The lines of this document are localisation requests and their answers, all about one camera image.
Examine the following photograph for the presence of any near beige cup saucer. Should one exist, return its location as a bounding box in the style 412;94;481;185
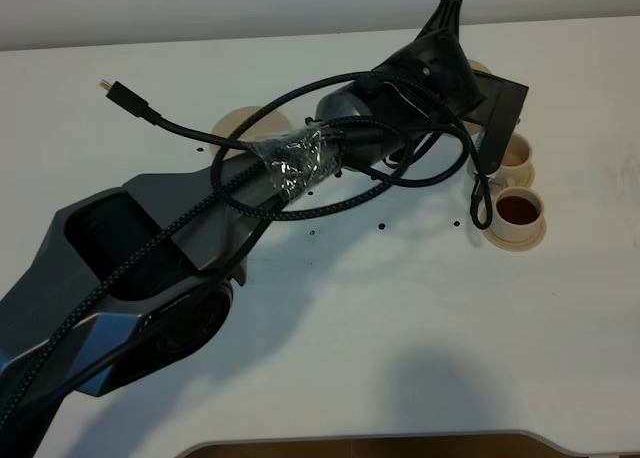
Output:
483;216;546;252

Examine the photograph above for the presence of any beige round teapot saucer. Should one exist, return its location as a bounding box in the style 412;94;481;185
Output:
211;106;294;141

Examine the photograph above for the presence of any beige ceramic teapot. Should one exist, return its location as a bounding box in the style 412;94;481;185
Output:
467;59;494;77

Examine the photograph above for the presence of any far beige cup saucer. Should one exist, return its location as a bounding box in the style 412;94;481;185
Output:
487;150;535;187

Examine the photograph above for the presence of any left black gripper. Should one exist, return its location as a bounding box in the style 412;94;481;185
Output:
359;0;485;139

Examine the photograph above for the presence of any braided black cable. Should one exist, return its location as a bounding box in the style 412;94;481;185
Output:
0;70;496;429

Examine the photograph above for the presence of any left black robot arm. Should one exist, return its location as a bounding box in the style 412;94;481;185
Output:
1;0;483;457

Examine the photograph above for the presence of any smooth black usb cable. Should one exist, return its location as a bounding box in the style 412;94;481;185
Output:
99;79;391;299

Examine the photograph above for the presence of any near beige teacup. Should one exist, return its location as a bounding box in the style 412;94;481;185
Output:
490;186;544;226

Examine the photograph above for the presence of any beige teacup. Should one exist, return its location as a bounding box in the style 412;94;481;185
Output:
490;186;544;226
492;133;535;187

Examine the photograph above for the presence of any beige cup saucer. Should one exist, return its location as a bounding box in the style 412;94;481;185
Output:
487;150;535;187
483;216;546;252

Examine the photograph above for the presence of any far beige teacup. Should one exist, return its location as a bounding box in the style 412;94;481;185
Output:
492;133;535;187

